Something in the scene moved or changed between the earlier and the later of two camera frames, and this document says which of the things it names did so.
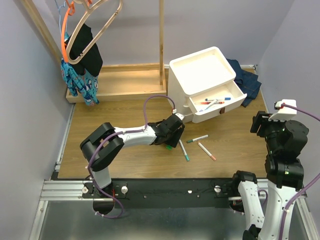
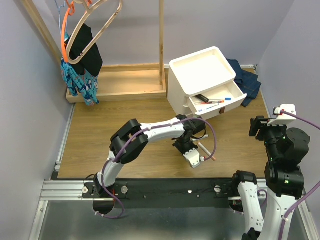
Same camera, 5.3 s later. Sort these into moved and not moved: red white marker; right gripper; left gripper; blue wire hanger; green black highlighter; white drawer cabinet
Moved: green black highlighter; left gripper
Not moved: blue wire hanger; white drawer cabinet; right gripper; red white marker
